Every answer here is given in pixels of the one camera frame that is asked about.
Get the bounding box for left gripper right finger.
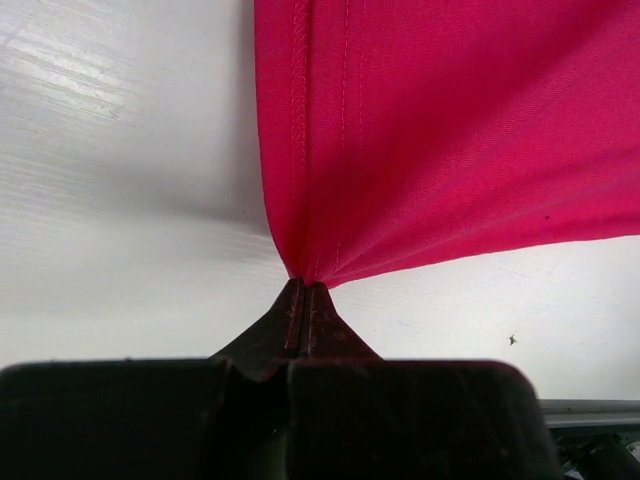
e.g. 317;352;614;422
287;284;562;479

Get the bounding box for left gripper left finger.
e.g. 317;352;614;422
1;280;304;479

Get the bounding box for aluminium mounting rail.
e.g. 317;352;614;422
540;400;639;479

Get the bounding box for pink t-shirt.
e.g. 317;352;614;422
254;1;639;287

